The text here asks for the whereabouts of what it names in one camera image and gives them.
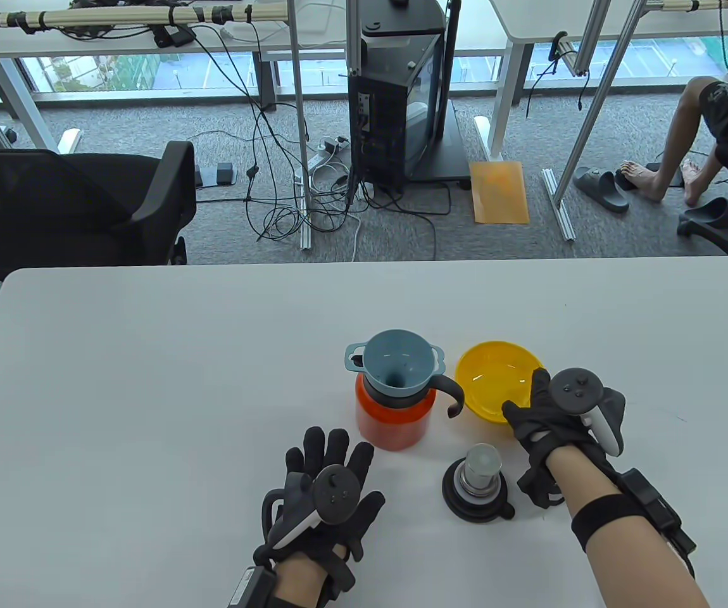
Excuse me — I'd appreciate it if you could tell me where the black foot pedal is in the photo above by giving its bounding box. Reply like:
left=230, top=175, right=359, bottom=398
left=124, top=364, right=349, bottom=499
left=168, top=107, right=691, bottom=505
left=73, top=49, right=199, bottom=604
left=615, top=163, right=684, bottom=191

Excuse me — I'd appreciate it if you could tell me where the red hot water kettle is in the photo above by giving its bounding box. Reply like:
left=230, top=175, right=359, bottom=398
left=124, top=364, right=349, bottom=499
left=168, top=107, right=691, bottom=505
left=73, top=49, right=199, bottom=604
left=346, top=355, right=466, bottom=452

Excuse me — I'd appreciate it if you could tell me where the grey foot pedal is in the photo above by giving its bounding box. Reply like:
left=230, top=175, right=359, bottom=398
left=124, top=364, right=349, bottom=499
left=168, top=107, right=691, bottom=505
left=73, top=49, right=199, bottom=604
left=194, top=162, right=238, bottom=188

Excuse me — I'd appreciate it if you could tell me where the black computer tower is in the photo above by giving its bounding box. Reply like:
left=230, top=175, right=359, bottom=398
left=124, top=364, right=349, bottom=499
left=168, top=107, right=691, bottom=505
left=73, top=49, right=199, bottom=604
left=346, top=0, right=448, bottom=191

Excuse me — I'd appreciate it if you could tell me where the tangle of black cables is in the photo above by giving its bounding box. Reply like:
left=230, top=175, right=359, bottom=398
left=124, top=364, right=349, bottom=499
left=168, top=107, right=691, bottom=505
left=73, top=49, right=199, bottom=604
left=184, top=25, right=453, bottom=262

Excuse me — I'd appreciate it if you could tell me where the person's left hand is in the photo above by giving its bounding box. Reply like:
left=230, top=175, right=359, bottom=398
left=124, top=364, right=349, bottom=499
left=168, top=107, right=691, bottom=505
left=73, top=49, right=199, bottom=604
left=254, top=427, right=386, bottom=593

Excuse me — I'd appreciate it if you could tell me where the black power adapter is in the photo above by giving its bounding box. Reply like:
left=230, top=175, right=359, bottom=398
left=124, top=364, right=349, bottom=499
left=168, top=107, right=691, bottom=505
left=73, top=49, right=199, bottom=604
left=152, top=24, right=197, bottom=49

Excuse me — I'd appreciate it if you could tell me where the white power strip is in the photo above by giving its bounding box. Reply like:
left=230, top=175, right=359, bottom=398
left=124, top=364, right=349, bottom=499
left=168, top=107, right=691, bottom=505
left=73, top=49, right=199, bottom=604
left=307, top=136, right=349, bottom=175

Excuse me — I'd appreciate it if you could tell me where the person's left forearm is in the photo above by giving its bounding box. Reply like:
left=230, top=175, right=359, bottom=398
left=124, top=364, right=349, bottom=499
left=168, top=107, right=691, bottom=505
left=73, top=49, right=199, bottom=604
left=272, top=550, right=330, bottom=608

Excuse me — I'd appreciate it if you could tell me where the black wrist sensor box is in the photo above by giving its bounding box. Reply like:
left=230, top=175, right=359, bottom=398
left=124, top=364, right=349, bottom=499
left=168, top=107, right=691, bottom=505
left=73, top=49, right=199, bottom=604
left=228, top=567, right=278, bottom=608

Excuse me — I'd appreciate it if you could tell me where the black slipper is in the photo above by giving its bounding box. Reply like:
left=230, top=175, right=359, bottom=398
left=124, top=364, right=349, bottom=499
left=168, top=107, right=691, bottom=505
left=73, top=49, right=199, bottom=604
left=677, top=196, right=728, bottom=230
left=573, top=167, right=629, bottom=213

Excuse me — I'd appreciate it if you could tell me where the grey-blue plastic funnel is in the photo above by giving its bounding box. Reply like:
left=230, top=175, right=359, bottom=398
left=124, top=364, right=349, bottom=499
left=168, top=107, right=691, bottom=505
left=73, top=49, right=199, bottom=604
left=345, top=329, right=446, bottom=400

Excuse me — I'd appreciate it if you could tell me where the black and white hand controller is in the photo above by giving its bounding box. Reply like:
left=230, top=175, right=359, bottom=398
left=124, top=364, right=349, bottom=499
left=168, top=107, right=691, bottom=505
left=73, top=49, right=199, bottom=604
left=549, top=367, right=626, bottom=457
left=269, top=465, right=362, bottom=550

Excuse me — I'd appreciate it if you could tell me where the black kettle lid steel filter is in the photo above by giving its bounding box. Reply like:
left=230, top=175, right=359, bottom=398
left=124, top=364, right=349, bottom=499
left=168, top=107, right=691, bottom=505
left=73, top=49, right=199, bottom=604
left=442, top=443, right=515, bottom=523

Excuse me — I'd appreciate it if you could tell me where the person's right forearm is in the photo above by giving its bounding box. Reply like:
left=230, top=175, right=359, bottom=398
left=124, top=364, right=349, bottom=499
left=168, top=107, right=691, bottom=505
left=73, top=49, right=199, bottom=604
left=544, top=443, right=710, bottom=608

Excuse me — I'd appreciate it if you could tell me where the black forearm strap with box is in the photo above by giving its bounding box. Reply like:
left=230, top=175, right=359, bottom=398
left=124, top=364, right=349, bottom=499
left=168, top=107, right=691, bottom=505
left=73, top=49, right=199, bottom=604
left=571, top=469, right=697, bottom=577

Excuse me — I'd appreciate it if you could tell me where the person's right hand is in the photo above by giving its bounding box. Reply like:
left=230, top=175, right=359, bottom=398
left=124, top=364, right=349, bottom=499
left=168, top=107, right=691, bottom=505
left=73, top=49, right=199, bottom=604
left=502, top=367, right=594, bottom=509

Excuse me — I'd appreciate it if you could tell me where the black mesh office chair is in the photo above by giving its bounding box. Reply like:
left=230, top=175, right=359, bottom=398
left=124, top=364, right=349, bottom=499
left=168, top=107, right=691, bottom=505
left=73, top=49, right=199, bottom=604
left=0, top=130, right=197, bottom=289

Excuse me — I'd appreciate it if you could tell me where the black rolling stand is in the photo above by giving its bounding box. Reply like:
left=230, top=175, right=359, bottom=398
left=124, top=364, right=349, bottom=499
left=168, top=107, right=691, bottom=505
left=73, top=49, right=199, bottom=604
left=402, top=98, right=472, bottom=189

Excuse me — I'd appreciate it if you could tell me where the orange paper envelope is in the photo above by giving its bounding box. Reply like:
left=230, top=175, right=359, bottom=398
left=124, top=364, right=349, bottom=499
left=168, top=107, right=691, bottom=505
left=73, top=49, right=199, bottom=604
left=469, top=161, right=530, bottom=225

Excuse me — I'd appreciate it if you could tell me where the yellow plastic bowl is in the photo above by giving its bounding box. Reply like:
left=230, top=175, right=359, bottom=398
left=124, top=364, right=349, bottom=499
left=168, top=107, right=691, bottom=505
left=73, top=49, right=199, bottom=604
left=455, top=341, right=545, bottom=426

